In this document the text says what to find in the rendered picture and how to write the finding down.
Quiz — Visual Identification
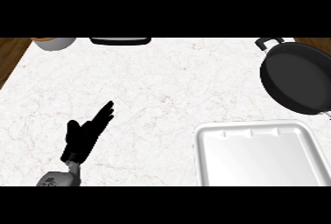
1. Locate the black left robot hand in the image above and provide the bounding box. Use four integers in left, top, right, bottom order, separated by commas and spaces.
59, 100, 117, 165

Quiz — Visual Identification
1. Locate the white rectangular tray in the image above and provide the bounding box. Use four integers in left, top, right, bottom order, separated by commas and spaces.
192, 119, 331, 187

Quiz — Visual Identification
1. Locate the black pot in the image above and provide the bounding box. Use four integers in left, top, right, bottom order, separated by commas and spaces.
253, 37, 331, 119

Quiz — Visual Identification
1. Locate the grey bowl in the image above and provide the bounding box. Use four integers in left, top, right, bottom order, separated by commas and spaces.
30, 37, 78, 52

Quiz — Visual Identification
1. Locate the black flat appliance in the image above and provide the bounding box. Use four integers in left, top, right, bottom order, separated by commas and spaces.
87, 37, 152, 46

